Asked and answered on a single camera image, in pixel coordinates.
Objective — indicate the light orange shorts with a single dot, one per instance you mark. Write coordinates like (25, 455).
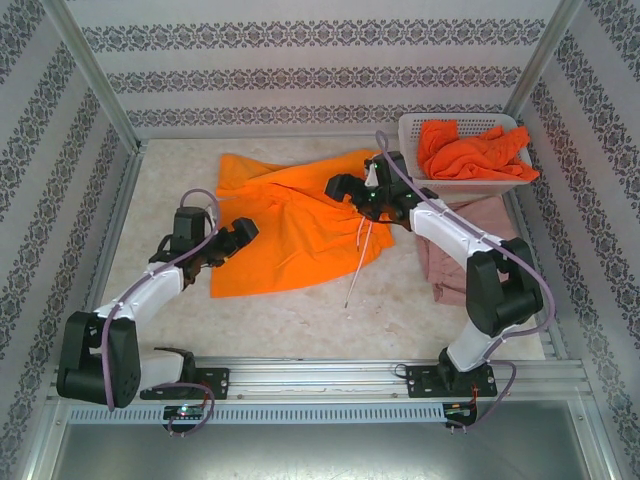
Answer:
(300, 240)

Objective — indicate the red-orange shorts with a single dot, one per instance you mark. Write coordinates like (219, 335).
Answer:
(465, 160)

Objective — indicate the pink shorts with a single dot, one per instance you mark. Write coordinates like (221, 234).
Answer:
(442, 272)

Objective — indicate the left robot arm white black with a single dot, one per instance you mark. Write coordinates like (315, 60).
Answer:
(150, 292)

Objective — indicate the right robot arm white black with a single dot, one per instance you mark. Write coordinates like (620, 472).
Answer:
(445, 227)

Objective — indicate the white plastic basket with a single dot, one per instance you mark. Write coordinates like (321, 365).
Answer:
(407, 140)

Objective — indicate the grey metal sheet panel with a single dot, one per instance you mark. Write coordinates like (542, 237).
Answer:
(325, 450)

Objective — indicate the aluminium table side rail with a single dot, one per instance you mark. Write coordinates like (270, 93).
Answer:
(110, 250)
(552, 345)

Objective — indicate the aluminium table back rail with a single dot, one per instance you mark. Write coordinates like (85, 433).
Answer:
(250, 132)

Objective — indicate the aluminium mounting rail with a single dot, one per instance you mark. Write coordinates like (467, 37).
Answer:
(325, 372)

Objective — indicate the aluminium frame post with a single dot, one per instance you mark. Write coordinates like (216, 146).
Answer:
(542, 60)
(96, 75)

